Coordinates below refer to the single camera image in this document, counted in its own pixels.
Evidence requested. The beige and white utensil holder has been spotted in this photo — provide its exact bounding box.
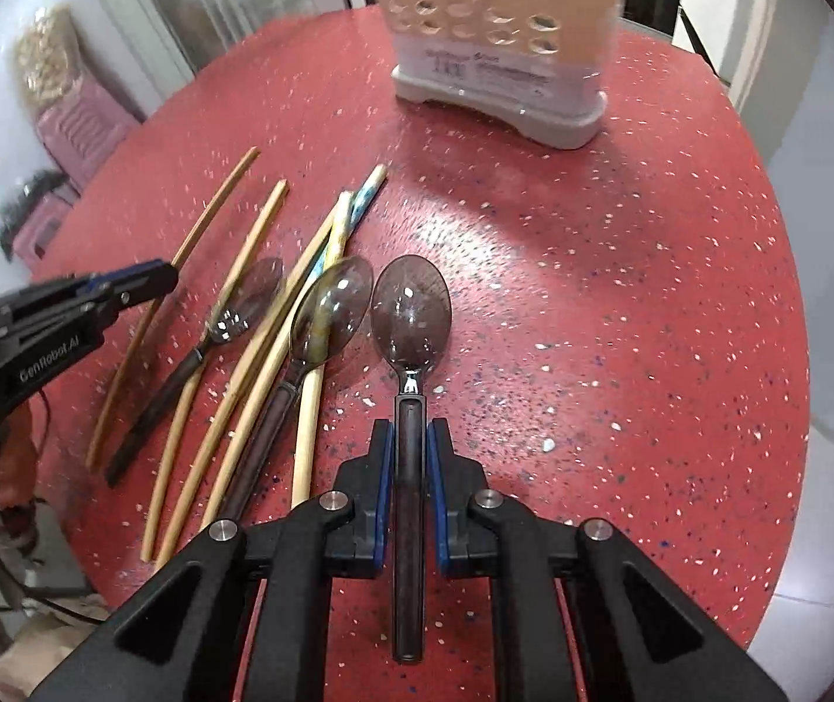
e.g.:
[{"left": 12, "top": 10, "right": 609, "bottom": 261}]
[{"left": 358, "top": 0, "right": 633, "bottom": 151}]

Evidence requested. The white fridge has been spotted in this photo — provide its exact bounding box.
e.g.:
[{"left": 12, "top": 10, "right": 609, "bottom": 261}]
[{"left": 669, "top": 0, "right": 780, "bottom": 114}]

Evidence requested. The black cable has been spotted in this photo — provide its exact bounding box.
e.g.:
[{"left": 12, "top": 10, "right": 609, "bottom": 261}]
[{"left": 0, "top": 526, "right": 109, "bottom": 621}]

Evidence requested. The plain wooden chopstick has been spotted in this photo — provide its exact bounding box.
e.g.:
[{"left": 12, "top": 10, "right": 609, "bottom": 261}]
[
  {"left": 140, "top": 179, "right": 290, "bottom": 564},
  {"left": 86, "top": 147, "right": 262, "bottom": 470},
  {"left": 155, "top": 194, "right": 345, "bottom": 567}
]

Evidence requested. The yellow flower pattern chopstick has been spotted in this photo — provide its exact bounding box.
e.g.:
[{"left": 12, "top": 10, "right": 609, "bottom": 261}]
[{"left": 291, "top": 190, "right": 355, "bottom": 509}]

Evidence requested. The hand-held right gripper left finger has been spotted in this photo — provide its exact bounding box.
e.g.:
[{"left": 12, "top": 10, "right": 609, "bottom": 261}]
[{"left": 32, "top": 419, "right": 396, "bottom": 702}]

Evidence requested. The bag of white pieces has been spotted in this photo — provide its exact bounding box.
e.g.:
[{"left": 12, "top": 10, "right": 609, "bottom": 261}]
[{"left": 13, "top": 6, "right": 87, "bottom": 118}]

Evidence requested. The pink ribbed plastic stool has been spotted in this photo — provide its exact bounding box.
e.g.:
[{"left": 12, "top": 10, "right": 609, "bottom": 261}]
[{"left": 36, "top": 77, "right": 146, "bottom": 191}]

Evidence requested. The clear grey spoon dark handle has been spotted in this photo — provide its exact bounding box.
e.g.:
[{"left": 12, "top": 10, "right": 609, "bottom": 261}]
[
  {"left": 201, "top": 256, "right": 374, "bottom": 531},
  {"left": 370, "top": 256, "right": 453, "bottom": 665},
  {"left": 104, "top": 256, "right": 284, "bottom": 490}
]

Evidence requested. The glass sliding door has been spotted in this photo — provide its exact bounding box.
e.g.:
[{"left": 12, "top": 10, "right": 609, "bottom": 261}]
[{"left": 105, "top": 0, "right": 359, "bottom": 89}]

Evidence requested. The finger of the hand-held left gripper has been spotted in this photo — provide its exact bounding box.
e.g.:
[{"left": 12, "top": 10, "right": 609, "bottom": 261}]
[
  {"left": 87, "top": 257, "right": 181, "bottom": 294},
  {"left": 0, "top": 274, "right": 173, "bottom": 353}
]

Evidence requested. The small pink plastic stool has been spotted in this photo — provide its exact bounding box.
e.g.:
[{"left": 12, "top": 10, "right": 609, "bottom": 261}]
[{"left": 11, "top": 190, "right": 81, "bottom": 264}]

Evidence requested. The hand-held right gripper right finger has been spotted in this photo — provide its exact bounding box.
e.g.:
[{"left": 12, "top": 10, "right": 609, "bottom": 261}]
[{"left": 427, "top": 419, "right": 791, "bottom": 702}]

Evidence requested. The blue flower pattern chopstick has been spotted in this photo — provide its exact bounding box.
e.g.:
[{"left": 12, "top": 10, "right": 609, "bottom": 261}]
[{"left": 201, "top": 164, "right": 389, "bottom": 528}]

